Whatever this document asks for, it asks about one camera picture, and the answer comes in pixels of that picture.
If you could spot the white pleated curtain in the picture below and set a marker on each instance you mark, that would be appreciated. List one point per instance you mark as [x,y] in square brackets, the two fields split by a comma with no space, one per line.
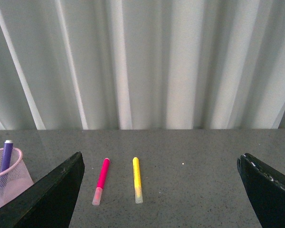
[142,64]

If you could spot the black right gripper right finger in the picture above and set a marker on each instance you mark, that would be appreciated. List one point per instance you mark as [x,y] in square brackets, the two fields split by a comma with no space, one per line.
[265,188]

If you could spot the pink marker pen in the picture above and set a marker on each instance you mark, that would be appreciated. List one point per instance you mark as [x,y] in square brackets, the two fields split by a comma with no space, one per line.
[101,182]

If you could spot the purple marker pen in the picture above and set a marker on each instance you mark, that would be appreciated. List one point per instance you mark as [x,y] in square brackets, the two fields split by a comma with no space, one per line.
[5,164]

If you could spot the yellow marker pen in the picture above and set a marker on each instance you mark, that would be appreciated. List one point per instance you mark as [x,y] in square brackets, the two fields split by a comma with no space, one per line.
[137,181]

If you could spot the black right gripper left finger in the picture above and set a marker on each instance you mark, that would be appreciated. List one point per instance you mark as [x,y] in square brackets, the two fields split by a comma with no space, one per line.
[50,202]

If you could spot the pink mesh pen cup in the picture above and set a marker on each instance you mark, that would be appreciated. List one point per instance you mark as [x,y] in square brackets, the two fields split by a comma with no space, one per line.
[16,179]

